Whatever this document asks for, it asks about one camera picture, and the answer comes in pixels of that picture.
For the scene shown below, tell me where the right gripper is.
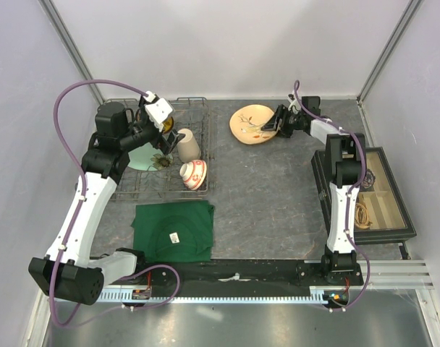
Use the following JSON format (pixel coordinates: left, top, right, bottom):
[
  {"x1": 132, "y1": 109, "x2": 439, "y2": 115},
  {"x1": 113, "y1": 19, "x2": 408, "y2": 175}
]
[{"x1": 261, "y1": 104, "x2": 305, "y2": 139}]

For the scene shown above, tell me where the cream bird pattern plate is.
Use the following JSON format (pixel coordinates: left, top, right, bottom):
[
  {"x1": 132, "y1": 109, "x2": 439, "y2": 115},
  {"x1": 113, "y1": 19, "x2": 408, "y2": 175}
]
[{"x1": 229, "y1": 104, "x2": 277, "y2": 145}]

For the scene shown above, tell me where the mint green flower plate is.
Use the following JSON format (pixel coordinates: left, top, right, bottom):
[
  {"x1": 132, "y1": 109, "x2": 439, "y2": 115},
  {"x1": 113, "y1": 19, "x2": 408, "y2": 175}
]
[{"x1": 128, "y1": 144, "x2": 173, "y2": 171}]

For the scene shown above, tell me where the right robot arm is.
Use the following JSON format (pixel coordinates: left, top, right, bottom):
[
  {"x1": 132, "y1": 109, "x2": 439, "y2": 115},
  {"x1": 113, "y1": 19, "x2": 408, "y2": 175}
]
[{"x1": 261, "y1": 96, "x2": 366, "y2": 285}]

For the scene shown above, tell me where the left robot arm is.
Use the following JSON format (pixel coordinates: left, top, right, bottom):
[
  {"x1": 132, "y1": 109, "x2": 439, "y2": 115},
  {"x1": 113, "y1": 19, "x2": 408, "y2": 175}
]
[{"x1": 28, "y1": 98, "x2": 182, "y2": 305}]

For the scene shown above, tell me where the yellow patterned small plate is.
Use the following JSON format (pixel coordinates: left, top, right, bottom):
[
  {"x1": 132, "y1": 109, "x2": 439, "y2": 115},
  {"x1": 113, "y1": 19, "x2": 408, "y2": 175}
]
[{"x1": 162, "y1": 116, "x2": 174, "y2": 134}]

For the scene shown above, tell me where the beige cup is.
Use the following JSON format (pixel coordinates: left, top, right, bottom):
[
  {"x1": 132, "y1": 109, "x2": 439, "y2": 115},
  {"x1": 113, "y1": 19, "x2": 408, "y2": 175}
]
[{"x1": 177, "y1": 128, "x2": 201, "y2": 163}]

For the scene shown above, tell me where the white red pattern bowl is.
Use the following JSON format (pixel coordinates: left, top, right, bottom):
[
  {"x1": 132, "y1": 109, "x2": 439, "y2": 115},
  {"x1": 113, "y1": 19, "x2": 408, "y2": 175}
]
[{"x1": 179, "y1": 159, "x2": 208, "y2": 191}]

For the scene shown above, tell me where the folded green cloth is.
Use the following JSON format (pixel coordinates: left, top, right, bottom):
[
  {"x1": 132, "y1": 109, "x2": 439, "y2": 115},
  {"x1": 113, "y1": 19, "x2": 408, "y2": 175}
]
[{"x1": 132, "y1": 200, "x2": 215, "y2": 263}]

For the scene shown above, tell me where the black glass lid box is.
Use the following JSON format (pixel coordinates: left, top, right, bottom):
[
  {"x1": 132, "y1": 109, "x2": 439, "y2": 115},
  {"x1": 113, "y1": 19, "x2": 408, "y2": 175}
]
[{"x1": 310, "y1": 146, "x2": 418, "y2": 246}]

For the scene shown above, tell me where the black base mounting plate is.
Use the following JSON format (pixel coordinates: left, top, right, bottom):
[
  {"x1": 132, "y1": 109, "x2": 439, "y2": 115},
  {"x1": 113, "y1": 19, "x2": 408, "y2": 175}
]
[{"x1": 114, "y1": 260, "x2": 365, "y2": 297}]

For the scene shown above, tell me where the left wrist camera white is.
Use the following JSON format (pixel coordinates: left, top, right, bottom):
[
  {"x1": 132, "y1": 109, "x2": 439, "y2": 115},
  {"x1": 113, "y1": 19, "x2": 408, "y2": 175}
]
[{"x1": 142, "y1": 91, "x2": 174, "y2": 132}]

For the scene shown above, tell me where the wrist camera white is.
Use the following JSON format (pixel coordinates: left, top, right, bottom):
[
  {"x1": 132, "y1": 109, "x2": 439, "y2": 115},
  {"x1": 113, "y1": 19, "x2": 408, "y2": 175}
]
[
  {"x1": 287, "y1": 94, "x2": 300, "y2": 113},
  {"x1": 142, "y1": 91, "x2": 174, "y2": 132}
]

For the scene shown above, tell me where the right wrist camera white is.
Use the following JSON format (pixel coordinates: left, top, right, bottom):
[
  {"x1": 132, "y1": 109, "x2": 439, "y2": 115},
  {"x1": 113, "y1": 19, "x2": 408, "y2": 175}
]
[{"x1": 287, "y1": 94, "x2": 300, "y2": 113}]

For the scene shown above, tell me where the grey wire dish rack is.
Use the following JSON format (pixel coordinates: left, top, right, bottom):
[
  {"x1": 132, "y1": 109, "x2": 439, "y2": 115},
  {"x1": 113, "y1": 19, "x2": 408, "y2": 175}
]
[{"x1": 111, "y1": 97, "x2": 211, "y2": 202}]

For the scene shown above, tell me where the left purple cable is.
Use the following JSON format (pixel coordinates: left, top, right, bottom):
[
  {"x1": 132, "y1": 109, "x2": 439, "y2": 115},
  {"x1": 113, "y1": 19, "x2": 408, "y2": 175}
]
[{"x1": 48, "y1": 79, "x2": 180, "y2": 328}]

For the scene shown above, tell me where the blue slotted cable duct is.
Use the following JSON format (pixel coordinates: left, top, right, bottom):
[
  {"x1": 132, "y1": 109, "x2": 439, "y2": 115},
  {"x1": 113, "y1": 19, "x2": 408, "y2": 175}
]
[{"x1": 55, "y1": 287, "x2": 347, "y2": 303}]

